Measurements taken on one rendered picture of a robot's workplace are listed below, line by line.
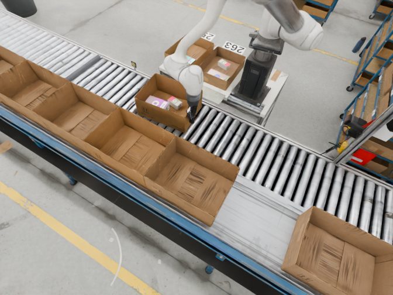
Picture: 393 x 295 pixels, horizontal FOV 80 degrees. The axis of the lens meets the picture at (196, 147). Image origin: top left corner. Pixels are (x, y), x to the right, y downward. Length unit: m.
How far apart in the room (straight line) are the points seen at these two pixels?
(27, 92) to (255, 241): 1.73
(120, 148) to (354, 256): 1.34
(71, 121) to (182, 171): 0.79
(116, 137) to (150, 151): 0.23
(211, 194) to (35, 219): 1.67
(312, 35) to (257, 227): 1.05
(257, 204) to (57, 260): 1.64
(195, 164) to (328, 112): 2.32
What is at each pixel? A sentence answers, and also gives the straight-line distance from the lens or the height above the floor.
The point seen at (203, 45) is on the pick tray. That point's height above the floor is 0.79.
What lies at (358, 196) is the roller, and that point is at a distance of 1.80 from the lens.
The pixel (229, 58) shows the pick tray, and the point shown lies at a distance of 2.29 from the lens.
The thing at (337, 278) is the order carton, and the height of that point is 0.89.
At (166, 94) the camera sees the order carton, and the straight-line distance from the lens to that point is 1.91.
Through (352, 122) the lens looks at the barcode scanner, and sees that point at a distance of 1.63.
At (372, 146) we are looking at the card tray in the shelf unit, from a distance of 2.36.
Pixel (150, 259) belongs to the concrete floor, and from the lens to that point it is 2.11.
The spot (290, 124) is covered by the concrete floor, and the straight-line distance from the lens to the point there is 2.97.
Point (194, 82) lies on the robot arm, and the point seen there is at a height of 1.22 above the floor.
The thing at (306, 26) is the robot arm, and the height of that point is 1.44.
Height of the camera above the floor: 2.08
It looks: 56 degrees down
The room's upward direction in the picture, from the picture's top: 6 degrees clockwise
